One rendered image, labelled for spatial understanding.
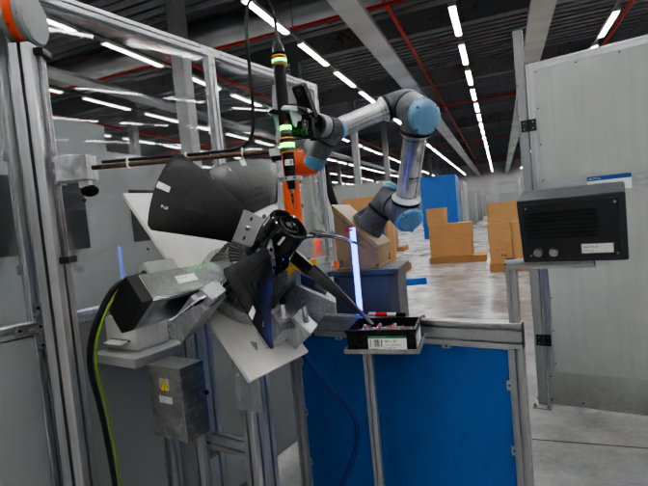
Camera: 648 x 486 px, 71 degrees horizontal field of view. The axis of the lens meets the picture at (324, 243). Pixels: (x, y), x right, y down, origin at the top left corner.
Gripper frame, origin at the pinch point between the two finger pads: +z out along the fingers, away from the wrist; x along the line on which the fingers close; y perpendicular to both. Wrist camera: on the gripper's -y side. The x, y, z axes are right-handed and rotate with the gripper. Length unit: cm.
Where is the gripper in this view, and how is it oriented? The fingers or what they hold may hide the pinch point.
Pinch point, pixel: (277, 108)
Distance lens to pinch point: 139.1
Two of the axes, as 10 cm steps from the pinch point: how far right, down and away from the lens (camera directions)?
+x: -8.4, 0.5, 5.5
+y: 0.9, 10.0, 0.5
